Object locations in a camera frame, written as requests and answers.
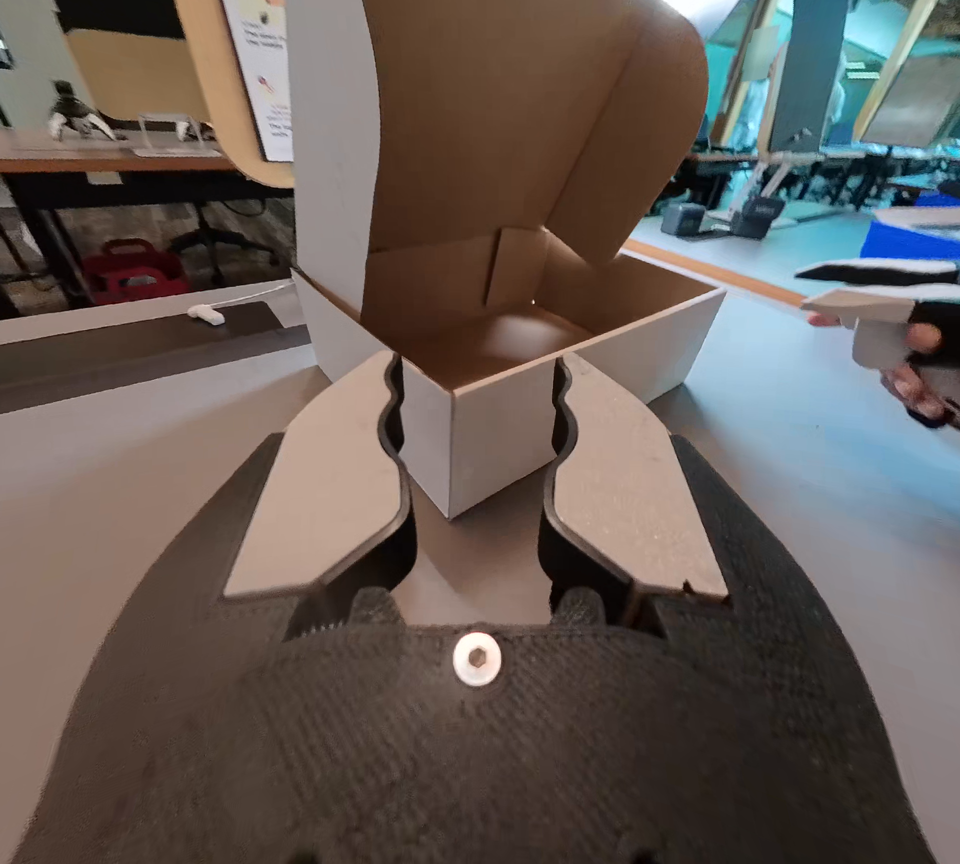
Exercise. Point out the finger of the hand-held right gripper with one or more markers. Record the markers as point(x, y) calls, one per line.
point(862, 308)
point(877, 271)

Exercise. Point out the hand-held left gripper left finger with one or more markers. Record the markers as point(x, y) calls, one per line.
point(322, 489)

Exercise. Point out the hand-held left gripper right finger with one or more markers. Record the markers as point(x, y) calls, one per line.
point(630, 497)

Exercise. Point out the white cardboard box with lid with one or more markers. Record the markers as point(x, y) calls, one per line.
point(480, 129)

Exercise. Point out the black floor box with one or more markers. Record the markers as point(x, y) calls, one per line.
point(757, 218)
point(682, 218)

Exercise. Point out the person's right hand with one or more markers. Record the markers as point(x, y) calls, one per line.
point(922, 395)

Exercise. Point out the blue bin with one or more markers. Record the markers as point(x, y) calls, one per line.
point(907, 242)

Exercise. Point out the black office chair base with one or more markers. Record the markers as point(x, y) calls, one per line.
point(217, 242)

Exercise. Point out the red basket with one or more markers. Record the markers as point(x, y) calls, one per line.
point(135, 272)

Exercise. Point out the clear acrylic stand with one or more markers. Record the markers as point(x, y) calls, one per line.
point(169, 133)

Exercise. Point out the black and white device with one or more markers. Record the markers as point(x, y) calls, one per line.
point(75, 114)

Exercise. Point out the tan flat panel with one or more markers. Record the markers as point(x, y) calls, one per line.
point(135, 73)

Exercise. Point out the printed instruction sheet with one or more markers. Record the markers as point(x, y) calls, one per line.
point(255, 17)

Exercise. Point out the pale wooden display board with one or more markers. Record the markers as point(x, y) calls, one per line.
point(199, 17)

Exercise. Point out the wooden desk with black frame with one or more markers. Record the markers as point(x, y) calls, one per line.
point(112, 163)

